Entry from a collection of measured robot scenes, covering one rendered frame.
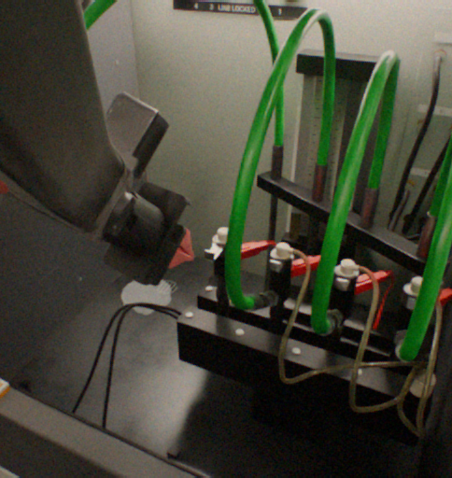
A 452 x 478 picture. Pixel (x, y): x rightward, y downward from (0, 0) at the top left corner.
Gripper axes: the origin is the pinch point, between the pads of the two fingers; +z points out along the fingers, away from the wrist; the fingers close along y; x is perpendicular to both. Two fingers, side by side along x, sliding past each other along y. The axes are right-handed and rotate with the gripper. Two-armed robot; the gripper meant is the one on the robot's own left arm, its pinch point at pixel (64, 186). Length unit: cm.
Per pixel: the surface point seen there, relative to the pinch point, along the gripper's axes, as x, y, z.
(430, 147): -32, 0, 43
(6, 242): 13.7, 19.7, 1.4
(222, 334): 7.1, -1.2, 27.8
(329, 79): -28.1, -1.3, 20.1
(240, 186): -9.2, -17.6, 8.1
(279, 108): -24.4, 9.6, 22.5
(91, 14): -16.0, -1.7, -6.8
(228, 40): -31.4, 23.0, 14.9
